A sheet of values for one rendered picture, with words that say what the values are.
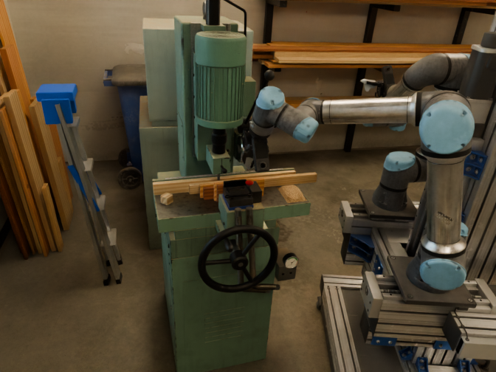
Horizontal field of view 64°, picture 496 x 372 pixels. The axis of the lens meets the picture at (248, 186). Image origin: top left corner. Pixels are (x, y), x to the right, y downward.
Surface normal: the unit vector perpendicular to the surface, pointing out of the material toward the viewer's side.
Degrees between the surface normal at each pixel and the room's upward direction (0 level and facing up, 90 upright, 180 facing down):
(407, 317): 90
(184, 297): 90
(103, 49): 90
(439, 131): 82
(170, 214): 0
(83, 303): 1
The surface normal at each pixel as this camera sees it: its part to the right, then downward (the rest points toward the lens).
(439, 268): -0.39, 0.54
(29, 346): 0.05, -0.87
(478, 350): -0.04, 0.48
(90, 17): 0.22, 0.48
